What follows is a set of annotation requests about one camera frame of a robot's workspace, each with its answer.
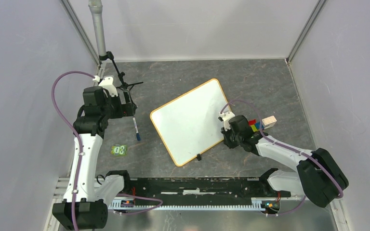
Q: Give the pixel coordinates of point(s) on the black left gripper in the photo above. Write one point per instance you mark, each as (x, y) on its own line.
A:
(124, 109)

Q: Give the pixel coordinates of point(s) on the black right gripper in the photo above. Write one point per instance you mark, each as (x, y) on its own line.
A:
(230, 145)

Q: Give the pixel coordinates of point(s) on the blue whiteboard marker pen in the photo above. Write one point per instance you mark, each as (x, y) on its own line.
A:
(136, 129)

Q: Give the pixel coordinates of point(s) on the yellow framed whiteboard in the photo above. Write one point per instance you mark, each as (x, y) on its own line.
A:
(188, 125)

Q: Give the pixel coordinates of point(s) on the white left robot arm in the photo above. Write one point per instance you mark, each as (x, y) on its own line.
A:
(84, 207)

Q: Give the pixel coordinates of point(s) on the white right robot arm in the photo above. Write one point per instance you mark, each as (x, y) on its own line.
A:
(315, 174)

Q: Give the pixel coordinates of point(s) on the colourful toy block stack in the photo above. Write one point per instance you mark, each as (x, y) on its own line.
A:
(265, 123)

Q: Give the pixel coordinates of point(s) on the green owl eraser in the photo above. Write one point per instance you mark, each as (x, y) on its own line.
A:
(119, 150)

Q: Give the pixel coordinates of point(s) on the grey vertical pole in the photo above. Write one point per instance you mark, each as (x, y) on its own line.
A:
(96, 9)

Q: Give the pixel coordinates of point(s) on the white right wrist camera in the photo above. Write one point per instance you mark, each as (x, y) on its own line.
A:
(225, 117)

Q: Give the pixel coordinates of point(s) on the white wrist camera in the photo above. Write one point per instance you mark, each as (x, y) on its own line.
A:
(107, 83)
(225, 117)

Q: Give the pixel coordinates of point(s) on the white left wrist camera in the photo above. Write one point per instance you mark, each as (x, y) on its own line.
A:
(107, 83)

